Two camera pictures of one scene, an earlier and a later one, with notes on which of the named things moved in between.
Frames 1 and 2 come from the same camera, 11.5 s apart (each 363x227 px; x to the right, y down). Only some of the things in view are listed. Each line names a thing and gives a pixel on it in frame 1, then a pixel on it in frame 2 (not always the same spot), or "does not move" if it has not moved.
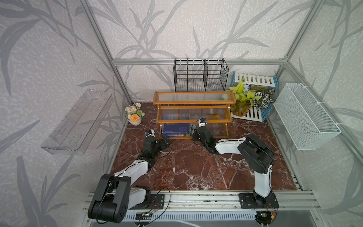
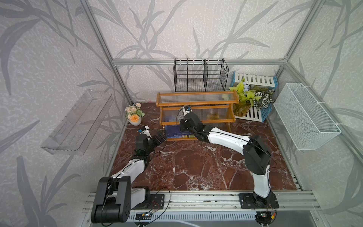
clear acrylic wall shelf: (75, 133) does not move
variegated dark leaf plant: (265, 93) does not move
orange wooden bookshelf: (180, 112) does not move
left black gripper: (163, 146) -> (159, 141)
